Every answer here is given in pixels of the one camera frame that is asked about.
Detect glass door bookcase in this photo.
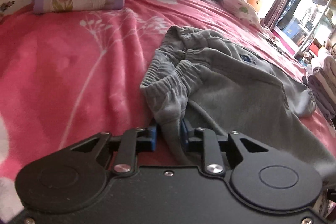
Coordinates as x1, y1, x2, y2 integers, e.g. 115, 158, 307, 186
273, 0, 335, 57

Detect white printed crumpled cloth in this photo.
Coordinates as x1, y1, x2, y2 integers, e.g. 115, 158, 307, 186
222, 0, 264, 32

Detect pink floral blanket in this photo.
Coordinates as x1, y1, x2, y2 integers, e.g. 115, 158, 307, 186
1, 0, 335, 223

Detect grey sweatpants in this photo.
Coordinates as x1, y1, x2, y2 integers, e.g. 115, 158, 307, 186
140, 26, 335, 186

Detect grey white folded garment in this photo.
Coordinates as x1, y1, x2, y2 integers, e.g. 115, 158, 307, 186
311, 55, 335, 102

